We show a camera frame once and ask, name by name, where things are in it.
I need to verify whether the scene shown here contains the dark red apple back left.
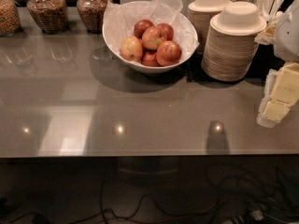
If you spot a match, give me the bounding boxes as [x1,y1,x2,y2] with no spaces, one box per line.
[134,20,153,38]

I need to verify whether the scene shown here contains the red-yellow apple top centre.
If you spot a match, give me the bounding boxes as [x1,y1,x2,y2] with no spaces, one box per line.
[142,26,167,50]

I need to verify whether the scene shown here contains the white plastic cutlery bundle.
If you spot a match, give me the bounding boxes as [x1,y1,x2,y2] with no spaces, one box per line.
[230,0,284,45]

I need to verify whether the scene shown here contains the glass cereal jar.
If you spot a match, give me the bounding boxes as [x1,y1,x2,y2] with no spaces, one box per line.
[26,0,68,34]
[0,0,21,36]
[77,0,113,34]

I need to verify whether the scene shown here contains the front stack of paper bowls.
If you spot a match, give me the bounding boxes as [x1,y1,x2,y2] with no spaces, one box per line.
[201,1,266,82]

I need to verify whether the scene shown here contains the black rubber mat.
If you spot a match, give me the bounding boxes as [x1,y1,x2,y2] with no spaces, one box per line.
[182,45,285,82]

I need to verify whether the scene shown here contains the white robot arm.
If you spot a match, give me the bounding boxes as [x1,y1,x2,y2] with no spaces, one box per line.
[257,0,299,128]

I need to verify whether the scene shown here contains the red apple back right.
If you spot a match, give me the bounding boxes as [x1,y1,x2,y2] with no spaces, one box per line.
[158,22,174,40]

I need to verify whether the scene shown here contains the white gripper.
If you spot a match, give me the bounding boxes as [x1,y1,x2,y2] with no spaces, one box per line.
[257,63,299,128]

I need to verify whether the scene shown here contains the middle glass cereal jar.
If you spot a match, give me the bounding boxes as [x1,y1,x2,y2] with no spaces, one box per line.
[26,0,68,34]

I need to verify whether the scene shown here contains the red apple bottom centre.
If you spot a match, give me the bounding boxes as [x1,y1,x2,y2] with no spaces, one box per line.
[141,51,159,67]

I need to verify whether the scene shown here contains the black cables on floor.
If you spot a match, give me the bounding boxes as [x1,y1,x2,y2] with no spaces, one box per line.
[0,161,299,224]

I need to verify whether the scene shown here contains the left glass cereal jar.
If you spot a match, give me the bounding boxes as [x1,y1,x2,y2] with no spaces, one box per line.
[0,0,21,36]

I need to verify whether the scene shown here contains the red apple front right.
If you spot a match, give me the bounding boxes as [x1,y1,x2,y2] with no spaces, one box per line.
[156,40,182,66]

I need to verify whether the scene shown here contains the yellow-red apple front left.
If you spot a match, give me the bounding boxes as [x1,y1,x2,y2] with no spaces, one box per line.
[120,35,143,62]

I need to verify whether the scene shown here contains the rear stack of paper bowls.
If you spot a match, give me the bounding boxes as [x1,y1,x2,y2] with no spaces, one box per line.
[188,0,230,53]

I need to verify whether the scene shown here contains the white power plug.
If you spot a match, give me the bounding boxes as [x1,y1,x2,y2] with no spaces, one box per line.
[250,210,263,221]

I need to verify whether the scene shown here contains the stack of paper bowls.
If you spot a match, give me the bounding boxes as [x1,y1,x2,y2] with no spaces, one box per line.
[201,1,266,82]
[188,0,230,53]

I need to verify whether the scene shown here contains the white ceramic bowl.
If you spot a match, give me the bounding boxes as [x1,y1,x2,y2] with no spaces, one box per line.
[102,0,199,75]

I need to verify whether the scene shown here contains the white tissue paper liner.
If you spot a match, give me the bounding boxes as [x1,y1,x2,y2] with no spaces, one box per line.
[102,0,199,66]

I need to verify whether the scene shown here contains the right glass cereal jar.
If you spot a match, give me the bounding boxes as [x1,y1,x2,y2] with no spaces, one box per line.
[77,0,113,34]

